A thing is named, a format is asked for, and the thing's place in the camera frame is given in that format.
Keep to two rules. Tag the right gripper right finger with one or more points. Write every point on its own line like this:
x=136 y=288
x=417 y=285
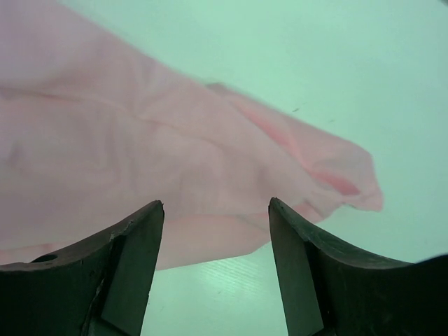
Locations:
x=331 y=287

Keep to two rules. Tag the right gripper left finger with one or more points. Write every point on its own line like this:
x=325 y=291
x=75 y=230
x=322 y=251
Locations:
x=97 y=286

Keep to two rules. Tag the pink t shirt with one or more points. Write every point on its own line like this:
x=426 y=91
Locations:
x=93 y=129

